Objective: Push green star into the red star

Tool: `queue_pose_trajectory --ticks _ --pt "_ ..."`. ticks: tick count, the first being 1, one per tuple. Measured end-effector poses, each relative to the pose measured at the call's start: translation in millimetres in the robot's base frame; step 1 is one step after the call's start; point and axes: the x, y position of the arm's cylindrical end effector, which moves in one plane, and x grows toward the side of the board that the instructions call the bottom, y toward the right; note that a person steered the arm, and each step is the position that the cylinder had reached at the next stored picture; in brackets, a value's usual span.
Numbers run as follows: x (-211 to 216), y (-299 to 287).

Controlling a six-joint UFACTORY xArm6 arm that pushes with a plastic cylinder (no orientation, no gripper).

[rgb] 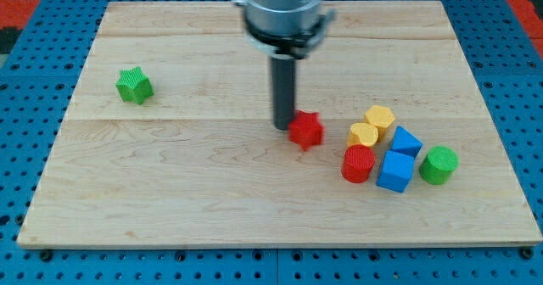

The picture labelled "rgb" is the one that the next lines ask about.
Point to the green star block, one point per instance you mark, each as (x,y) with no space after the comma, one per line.
(134,86)

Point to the wooden board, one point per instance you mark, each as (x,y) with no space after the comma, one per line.
(199,164)

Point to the red star block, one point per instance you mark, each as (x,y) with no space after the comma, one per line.
(306,129)

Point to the blue cube block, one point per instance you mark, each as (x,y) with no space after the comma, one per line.
(396,171)

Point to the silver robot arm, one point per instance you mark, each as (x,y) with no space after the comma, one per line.
(285,29)

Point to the blue triangle block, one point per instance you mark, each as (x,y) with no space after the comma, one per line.
(404,142)

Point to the yellow hexagon block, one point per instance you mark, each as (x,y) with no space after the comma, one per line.
(380,117)

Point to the yellow heart block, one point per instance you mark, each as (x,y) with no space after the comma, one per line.
(362,134)

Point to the red cylinder block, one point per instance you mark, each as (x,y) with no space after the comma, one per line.
(358,163)

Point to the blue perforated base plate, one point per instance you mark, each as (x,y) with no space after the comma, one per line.
(41,72)

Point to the green cylinder block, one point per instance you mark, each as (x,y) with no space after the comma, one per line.
(438,165)

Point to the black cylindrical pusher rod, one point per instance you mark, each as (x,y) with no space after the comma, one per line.
(283,87)

